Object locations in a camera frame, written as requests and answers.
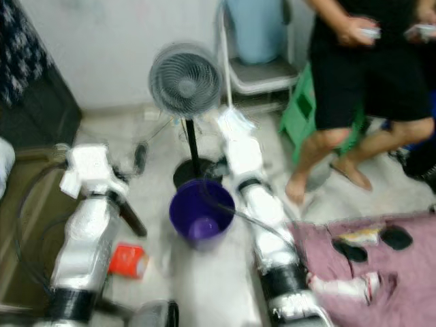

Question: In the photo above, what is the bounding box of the dark brown cabinet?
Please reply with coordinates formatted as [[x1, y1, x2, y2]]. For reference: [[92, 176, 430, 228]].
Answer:
[[0, 68, 84, 149]]

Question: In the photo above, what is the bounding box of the white handheld controller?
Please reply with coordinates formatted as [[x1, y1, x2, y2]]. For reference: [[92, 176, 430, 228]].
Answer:
[[405, 25, 435, 39], [360, 27, 382, 40]]

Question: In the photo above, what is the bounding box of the purple cartoon print blanket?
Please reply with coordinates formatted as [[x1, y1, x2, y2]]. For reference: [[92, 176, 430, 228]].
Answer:
[[290, 211, 436, 327]]

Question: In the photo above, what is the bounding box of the white frame grey chair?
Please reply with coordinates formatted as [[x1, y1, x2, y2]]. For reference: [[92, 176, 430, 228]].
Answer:
[[217, 0, 300, 110]]

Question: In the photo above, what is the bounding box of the grey standing fan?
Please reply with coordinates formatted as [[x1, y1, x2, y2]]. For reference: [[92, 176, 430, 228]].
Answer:
[[149, 42, 223, 191]]

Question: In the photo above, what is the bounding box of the silver robot left leg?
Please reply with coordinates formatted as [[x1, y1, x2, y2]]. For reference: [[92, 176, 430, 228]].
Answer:
[[128, 300, 180, 327]]

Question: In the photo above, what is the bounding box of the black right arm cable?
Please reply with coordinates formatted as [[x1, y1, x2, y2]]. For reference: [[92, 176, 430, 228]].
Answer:
[[198, 174, 304, 260]]

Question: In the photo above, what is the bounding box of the person right hand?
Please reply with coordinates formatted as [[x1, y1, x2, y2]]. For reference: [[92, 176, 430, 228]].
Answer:
[[337, 15, 381, 48]]

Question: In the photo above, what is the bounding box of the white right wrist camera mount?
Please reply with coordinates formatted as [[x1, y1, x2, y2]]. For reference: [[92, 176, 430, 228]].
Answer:
[[226, 135, 263, 181]]

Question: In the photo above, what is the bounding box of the white plastic bag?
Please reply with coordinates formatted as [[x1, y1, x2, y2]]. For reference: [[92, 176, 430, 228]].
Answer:
[[0, 138, 16, 200]]

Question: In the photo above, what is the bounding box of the person in black clothes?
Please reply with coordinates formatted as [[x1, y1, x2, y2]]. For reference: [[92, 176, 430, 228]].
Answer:
[[285, 0, 436, 205]]

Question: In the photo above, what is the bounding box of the person left hand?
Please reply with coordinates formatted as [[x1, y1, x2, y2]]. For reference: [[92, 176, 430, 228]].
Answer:
[[403, 20, 436, 46]]

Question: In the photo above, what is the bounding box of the green plastic stool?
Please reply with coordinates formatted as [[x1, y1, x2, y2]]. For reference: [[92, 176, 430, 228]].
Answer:
[[278, 63, 369, 164]]

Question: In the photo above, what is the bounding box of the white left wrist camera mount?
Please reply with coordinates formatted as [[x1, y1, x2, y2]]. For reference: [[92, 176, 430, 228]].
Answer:
[[67, 143, 118, 198]]

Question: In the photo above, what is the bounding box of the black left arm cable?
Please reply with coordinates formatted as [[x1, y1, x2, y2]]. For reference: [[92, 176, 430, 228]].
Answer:
[[12, 160, 76, 300]]

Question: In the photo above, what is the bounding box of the purple plastic bucket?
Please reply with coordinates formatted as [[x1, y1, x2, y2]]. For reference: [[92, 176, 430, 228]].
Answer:
[[168, 178, 237, 243]]

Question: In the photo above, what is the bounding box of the black white floral cloth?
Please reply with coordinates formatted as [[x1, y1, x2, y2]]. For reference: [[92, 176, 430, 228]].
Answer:
[[0, 0, 52, 108]]

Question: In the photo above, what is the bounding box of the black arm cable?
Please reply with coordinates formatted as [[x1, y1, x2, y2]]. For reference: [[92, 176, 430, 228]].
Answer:
[[198, 174, 304, 260], [12, 160, 76, 300]]

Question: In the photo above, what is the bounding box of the olive brown storage box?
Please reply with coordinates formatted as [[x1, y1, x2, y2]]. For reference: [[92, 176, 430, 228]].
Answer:
[[0, 146, 86, 315]]

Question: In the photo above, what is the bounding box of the black bag white lettering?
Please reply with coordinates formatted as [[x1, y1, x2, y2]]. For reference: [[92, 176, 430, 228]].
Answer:
[[392, 133, 436, 183]]

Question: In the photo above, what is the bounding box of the light blue cushion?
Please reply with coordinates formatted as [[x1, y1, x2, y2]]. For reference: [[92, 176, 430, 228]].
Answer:
[[226, 0, 288, 65]]

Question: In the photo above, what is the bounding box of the dark brown stick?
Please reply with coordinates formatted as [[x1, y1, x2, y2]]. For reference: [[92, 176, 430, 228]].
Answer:
[[109, 193, 149, 238]]

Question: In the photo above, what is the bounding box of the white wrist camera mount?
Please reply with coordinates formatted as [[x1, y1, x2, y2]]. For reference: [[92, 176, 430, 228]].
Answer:
[[67, 143, 118, 198], [226, 135, 263, 181]]

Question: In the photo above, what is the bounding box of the red orange snack packet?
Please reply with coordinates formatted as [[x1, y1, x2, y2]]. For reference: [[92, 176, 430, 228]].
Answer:
[[108, 242, 151, 280]]

